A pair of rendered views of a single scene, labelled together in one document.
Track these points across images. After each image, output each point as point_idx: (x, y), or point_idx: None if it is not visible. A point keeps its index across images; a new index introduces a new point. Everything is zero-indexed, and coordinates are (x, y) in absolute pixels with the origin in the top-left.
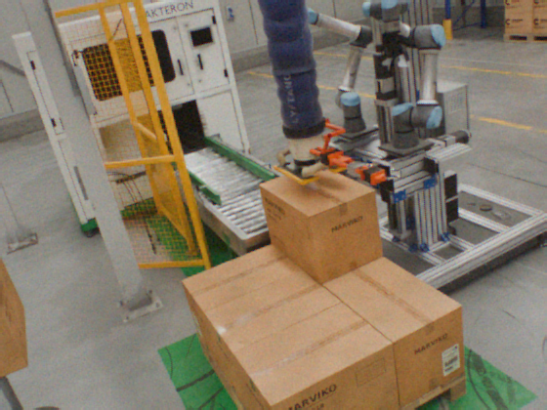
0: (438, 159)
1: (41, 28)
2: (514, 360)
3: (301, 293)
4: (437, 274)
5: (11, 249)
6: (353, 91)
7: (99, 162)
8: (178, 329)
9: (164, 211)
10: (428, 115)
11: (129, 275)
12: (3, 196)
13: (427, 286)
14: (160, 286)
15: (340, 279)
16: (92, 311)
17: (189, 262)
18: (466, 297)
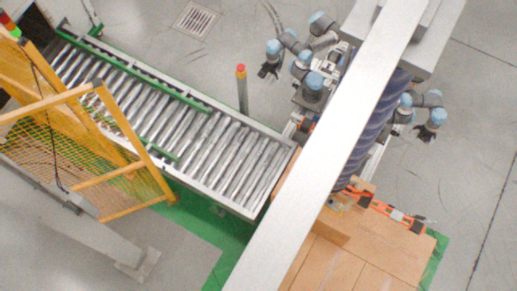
0: (398, 128)
1: (36, 204)
2: (429, 214)
3: (334, 262)
4: (373, 170)
5: None
6: (310, 66)
7: (104, 229)
8: (194, 271)
9: (58, 129)
10: (408, 121)
11: (133, 257)
12: None
13: None
14: (135, 228)
15: (351, 238)
16: (96, 281)
17: (154, 201)
18: (380, 163)
